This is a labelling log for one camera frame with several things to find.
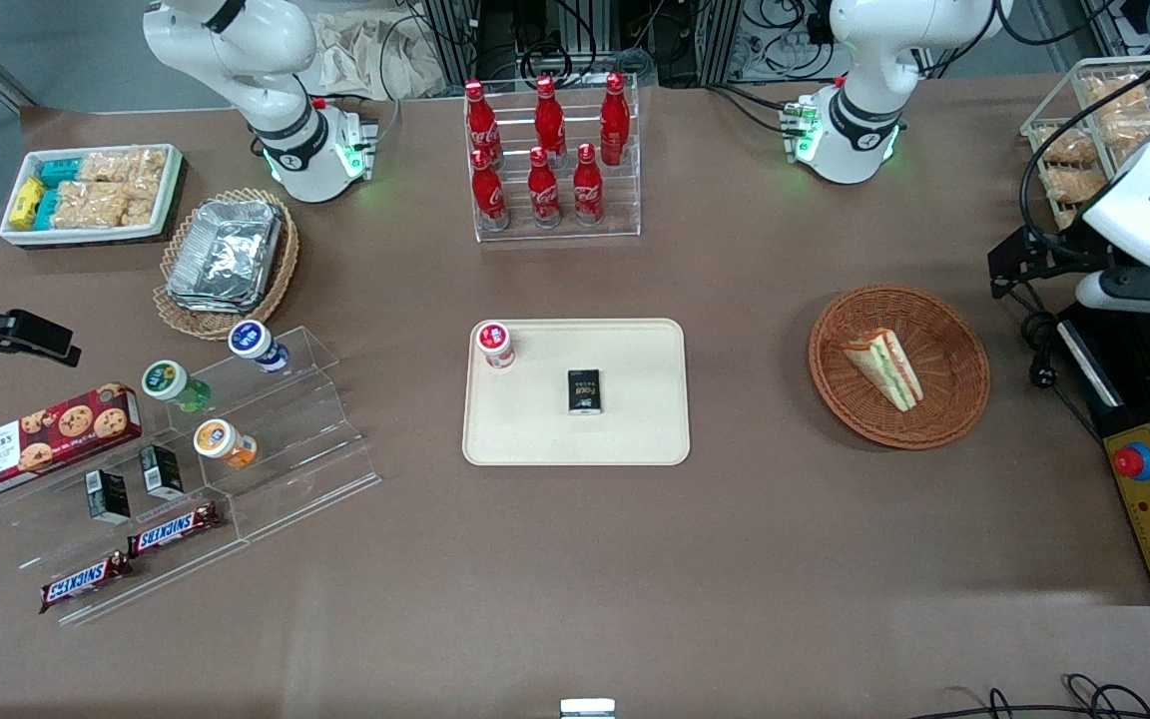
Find clear rice cracker pack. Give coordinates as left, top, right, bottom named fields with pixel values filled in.
left=126, top=146, right=170, bottom=187
left=121, top=180, right=163, bottom=227
left=78, top=150, right=133, bottom=184
left=53, top=182, right=128, bottom=230

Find blue-lid yogurt cup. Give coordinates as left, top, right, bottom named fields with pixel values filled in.
left=227, top=319, right=291, bottom=375

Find white snack tray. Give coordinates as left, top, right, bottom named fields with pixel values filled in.
left=0, top=144, right=185, bottom=248

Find red cola bottle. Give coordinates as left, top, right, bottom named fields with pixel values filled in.
left=463, top=79, right=505, bottom=167
left=571, top=143, right=605, bottom=228
left=598, top=71, right=632, bottom=168
left=532, top=75, right=569, bottom=157
left=469, top=149, right=512, bottom=234
left=526, top=146, right=564, bottom=230

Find yellow snack pack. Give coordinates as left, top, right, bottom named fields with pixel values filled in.
left=8, top=176, right=46, bottom=232

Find black power cable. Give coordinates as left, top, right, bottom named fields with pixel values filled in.
left=1018, top=300, right=1106, bottom=442

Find Snickers chocolate bar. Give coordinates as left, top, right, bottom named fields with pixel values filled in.
left=38, top=551, right=134, bottom=615
left=125, top=500, right=225, bottom=559

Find red-lid yogurt cup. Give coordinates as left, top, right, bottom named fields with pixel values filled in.
left=475, top=320, right=518, bottom=372

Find bagged fried snack pack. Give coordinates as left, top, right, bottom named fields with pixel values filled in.
left=1045, top=165, right=1111, bottom=205
left=1083, top=74, right=1150, bottom=113
left=1033, top=124, right=1097, bottom=167
left=1098, top=109, right=1150, bottom=152

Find red Walkers cookie box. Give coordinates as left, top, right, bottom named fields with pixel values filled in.
left=0, top=381, right=144, bottom=503

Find orange-lid yogurt cup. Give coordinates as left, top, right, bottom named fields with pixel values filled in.
left=192, top=417, right=260, bottom=471

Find small black box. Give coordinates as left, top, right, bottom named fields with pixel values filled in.
left=138, top=443, right=187, bottom=501
left=84, top=468, right=133, bottom=526
left=565, top=368, right=605, bottom=416

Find silver foil tray stack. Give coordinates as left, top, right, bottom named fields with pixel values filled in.
left=165, top=199, right=285, bottom=315

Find black equipment rack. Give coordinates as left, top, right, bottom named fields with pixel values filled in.
left=415, top=0, right=836, bottom=90

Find black floor cables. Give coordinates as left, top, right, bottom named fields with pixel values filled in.
left=909, top=673, right=1150, bottom=719

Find green-lid yogurt cup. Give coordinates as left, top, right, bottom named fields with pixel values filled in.
left=140, top=359, right=213, bottom=415

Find beige crumpled bag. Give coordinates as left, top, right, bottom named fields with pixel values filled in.
left=309, top=8, right=447, bottom=102

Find triangle sandwich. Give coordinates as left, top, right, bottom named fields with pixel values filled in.
left=841, top=329, right=926, bottom=414

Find flat wicker basket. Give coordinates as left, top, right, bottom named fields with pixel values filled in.
left=153, top=187, right=301, bottom=343

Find clear acrylic bottle rack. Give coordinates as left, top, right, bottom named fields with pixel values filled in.
left=462, top=74, right=643, bottom=245

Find white wire rack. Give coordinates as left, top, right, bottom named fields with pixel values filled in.
left=1019, top=56, right=1150, bottom=232

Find black machine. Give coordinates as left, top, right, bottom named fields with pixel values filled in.
left=1053, top=300, right=1150, bottom=608

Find clear acrylic stepped stand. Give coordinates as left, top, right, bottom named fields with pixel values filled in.
left=0, top=324, right=382, bottom=629

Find beige plastic tray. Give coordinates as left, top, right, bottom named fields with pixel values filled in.
left=461, top=318, right=693, bottom=468

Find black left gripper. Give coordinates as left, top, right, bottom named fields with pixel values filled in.
left=986, top=227, right=1136, bottom=302

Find round brown wicker basket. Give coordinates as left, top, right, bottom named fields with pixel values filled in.
left=807, top=284, right=992, bottom=452

